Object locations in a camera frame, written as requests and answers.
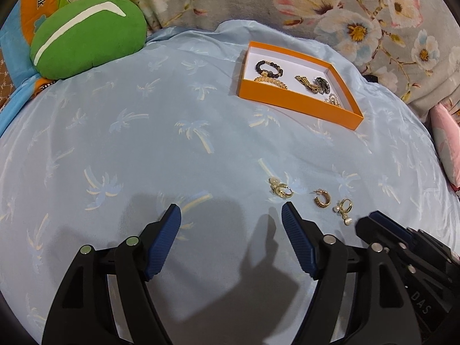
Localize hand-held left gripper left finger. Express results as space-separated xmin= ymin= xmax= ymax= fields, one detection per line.
xmin=41 ymin=204 xmax=182 ymax=345

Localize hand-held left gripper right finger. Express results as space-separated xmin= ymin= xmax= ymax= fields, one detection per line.
xmin=281 ymin=202 xmax=422 ymax=345

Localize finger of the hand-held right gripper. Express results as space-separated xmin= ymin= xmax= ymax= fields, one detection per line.
xmin=367 ymin=211 xmax=453 ymax=260
xmin=355 ymin=216 xmax=414 ymax=271

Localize gold pearl drop earring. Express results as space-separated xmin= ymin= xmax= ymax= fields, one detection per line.
xmin=269 ymin=177 xmax=294 ymax=199
xmin=334 ymin=198 xmax=354 ymax=226

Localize gold hoop earring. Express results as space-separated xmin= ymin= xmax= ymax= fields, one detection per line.
xmin=311 ymin=189 xmax=332 ymax=209

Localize orange jewelry box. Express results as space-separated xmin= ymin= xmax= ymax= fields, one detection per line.
xmin=236 ymin=41 xmax=365 ymax=131

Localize gold and black chain jewellery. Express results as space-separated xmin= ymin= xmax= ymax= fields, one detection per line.
xmin=295 ymin=75 xmax=320 ymax=95

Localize gold chain cuff bracelet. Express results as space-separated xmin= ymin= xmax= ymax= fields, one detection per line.
xmin=254 ymin=75 xmax=289 ymax=90

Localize black bead bracelet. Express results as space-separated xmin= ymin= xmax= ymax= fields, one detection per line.
xmin=254 ymin=60 xmax=284 ymax=78

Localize light blue palm-print sheet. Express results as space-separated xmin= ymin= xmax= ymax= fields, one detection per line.
xmin=0 ymin=20 xmax=460 ymax=345

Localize pink printed pillow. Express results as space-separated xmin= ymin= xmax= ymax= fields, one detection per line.
xmin=429 ymin=102 xmax=460 ymax=195

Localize green plush cushion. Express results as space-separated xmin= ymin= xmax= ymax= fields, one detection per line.
xmin=30 ymin=0 xmax=147 ymax=80

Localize grey floral quilt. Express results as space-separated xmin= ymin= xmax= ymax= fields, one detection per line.
xmin=101 ymin=0 xmax=460 ymax=116

